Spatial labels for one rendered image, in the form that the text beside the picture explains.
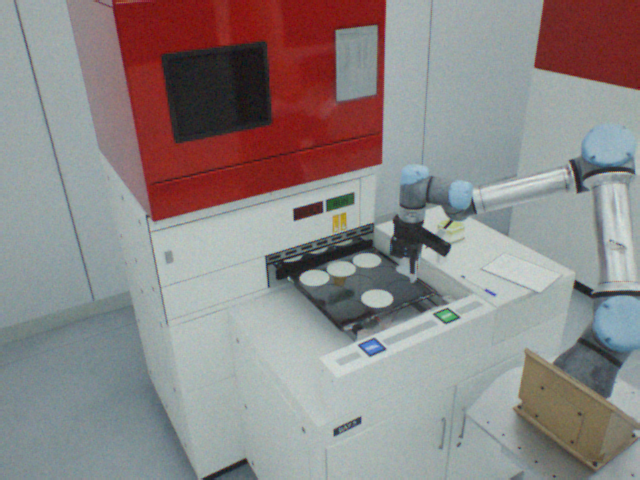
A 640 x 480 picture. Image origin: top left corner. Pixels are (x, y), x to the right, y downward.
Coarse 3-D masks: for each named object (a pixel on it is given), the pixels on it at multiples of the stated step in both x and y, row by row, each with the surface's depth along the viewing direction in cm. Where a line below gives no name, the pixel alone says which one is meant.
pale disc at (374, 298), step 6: (366, 294) 185; (372, 294) 185; (378, 294) 185; (384, 294) 185; (390, 294) 185; (366, 300) 182; (372, 300) 182; (378, 300) 182; (384, 300) 182; (390, 300) 182; (372, 306) 179; (378, 306) 179; (384, 306) 179
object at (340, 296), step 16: (352, 256) 207; (304, 272) 198; (368, 272) 197; (384, 272) 197; (304, 288) 189; (320, 288) 189; (336, 288) 189; (352, 288) 189; (368, 288) 188; (384, 288) 188; (400, 288) 188; (416, 288) 188; (320, 304) 181; (336, 304) 181; (352, 304) 181; (336, 320) 174; (352, 320) 173
